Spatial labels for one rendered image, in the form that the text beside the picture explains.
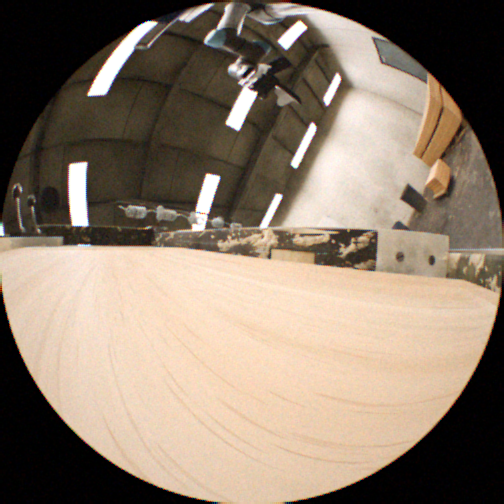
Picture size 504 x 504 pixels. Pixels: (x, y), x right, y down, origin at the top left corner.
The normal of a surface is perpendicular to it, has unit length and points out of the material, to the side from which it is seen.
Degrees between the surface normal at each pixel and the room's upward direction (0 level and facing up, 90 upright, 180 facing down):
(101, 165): 180
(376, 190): 90
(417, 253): 90
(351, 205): 90
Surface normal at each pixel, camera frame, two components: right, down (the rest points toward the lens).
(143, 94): 0.63, 0.61
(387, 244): -0.61, 0.00
